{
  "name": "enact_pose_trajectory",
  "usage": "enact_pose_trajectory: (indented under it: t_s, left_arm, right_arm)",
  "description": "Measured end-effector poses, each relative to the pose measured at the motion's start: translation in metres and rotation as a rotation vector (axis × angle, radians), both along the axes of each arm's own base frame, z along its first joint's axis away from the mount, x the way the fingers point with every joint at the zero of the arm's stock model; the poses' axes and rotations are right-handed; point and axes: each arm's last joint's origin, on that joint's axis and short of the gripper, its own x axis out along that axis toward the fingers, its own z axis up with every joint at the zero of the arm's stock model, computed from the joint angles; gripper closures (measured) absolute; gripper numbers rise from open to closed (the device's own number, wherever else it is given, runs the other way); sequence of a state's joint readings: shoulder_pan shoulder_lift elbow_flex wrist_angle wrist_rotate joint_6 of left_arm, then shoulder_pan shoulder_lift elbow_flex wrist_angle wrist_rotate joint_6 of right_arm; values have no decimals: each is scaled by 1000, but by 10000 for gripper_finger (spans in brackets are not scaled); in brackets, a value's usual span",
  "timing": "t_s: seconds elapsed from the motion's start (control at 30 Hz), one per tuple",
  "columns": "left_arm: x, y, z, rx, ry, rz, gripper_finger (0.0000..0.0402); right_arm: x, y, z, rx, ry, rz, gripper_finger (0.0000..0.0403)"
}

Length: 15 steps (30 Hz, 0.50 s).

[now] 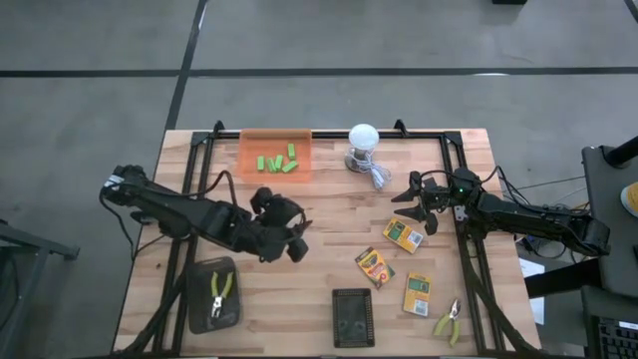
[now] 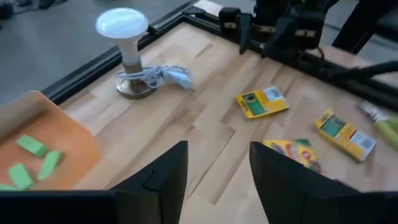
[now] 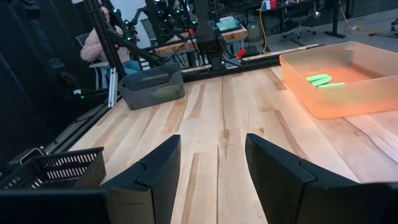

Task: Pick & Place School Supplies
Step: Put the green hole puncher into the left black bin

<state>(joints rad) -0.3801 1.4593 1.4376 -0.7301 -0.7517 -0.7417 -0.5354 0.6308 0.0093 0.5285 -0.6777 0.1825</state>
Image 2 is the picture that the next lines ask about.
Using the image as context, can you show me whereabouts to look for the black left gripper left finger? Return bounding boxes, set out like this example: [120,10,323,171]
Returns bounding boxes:
[110,140,189,224]

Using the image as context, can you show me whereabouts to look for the white power cable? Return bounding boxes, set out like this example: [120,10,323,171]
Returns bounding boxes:
[114,64,195,91]

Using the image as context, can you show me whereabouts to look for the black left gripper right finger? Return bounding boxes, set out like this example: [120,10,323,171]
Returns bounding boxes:
[249,141,362,224]

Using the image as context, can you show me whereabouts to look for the white bulb lamp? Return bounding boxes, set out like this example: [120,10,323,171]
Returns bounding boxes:
[95,7,158,100]

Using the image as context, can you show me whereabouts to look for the green eraser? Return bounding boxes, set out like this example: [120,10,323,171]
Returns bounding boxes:
[15,134,50,158]
[7,162,35,190]
[37,150,64,181]

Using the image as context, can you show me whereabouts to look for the green-handled pliers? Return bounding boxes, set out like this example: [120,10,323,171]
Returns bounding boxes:
[356,101,398,149]

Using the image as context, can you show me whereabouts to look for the yellow crayon box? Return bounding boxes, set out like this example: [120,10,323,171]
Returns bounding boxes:
[314,108,377,162]
[235,86,290,119]
[262,138,322,174]

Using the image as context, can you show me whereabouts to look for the orange translucent plastic bin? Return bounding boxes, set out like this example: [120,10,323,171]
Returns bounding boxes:
[0,90,102,191]

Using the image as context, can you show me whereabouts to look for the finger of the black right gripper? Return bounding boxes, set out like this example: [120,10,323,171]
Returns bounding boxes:
[236,12,253,55]
[262,17,301,60]

